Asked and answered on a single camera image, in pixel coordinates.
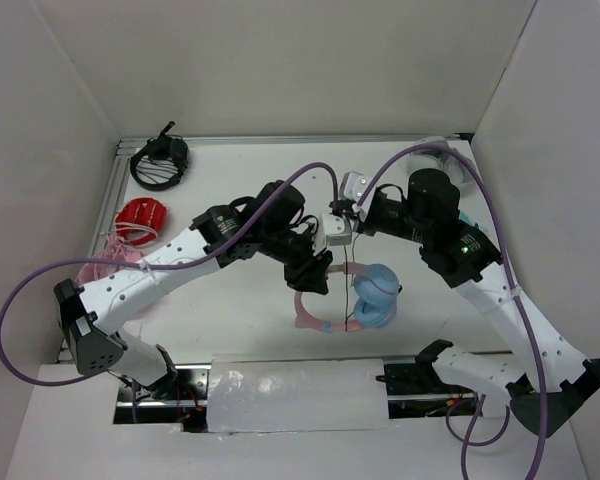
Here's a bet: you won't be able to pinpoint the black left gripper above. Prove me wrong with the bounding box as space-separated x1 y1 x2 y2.
259 224 333 296

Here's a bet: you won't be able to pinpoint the thin black headphone cable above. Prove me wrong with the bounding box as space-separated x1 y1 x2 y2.
342 234 361 334

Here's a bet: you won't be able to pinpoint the blue pink cat-ear headphones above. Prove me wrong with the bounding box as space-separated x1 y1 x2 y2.
294 262 402 334

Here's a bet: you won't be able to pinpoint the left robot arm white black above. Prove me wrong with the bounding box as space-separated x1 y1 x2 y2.
54 181 333 399

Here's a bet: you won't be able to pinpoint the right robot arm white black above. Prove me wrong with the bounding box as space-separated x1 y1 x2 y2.
352 169 600 436

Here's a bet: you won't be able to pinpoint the grey white headphones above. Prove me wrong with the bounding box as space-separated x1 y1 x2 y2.
405 149 475 191

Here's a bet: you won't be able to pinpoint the red headphones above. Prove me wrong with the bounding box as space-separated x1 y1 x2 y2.
114 197 168 247

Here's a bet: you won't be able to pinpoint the white taped front panel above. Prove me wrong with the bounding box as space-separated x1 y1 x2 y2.
206 359 390 434

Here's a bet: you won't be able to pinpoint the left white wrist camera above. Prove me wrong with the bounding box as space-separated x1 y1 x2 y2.
313 213 353 253

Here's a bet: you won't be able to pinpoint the teal headphones blue cord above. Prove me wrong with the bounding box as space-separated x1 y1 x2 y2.
459 209 484 234

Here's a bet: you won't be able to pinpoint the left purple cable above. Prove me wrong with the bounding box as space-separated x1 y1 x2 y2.
0 161 344 389

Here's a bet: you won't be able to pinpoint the purple cable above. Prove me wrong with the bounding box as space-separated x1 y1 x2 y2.
354 144 549 480
0 161 344 389

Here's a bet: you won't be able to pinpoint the black wired headphones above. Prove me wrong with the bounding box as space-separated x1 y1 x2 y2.
129 121 190 192

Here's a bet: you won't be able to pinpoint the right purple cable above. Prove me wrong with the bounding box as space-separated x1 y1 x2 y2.
354 144 549 480

